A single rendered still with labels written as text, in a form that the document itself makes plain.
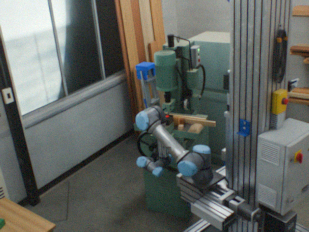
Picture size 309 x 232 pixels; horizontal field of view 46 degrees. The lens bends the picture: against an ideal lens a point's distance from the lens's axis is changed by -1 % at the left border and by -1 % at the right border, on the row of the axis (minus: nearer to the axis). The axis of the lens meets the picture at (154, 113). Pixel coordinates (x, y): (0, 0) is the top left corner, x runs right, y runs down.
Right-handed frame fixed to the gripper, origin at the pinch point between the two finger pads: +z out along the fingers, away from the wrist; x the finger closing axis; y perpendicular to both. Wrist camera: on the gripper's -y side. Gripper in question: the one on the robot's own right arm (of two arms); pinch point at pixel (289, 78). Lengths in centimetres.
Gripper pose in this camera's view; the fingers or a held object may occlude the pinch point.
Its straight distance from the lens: 319.4
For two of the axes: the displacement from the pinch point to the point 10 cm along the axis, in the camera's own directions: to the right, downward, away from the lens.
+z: 5.8, -3.6, 7.3
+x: 7.9, 0.5, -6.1
